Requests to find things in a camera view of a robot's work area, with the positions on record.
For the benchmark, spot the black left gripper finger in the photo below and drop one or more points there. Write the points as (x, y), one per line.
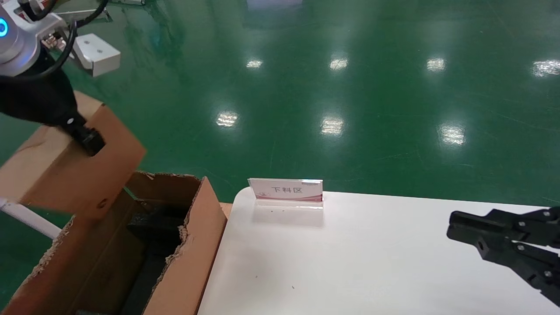
(89, 139)

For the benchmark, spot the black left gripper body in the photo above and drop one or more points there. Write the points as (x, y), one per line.
(39, 96)

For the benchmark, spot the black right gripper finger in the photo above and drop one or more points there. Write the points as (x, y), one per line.
(503, 227)
(533, 267)

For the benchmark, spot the small cardboard box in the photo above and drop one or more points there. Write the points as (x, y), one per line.
(65, 175)

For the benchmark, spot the large torn cardboard box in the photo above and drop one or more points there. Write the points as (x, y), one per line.
(183, 262)

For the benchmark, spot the grey metal stand foot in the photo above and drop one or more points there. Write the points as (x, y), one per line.
(127, 1)
(94, 15)

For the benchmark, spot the white metal pipe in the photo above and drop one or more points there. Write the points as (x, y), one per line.
(30, 218)

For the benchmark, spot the black foam insert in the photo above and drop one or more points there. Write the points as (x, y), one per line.
(153, 227)

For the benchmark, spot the acrylic table sign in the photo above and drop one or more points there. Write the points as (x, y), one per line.
(284, 190)

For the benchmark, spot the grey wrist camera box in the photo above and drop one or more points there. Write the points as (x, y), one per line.
(98, 54)

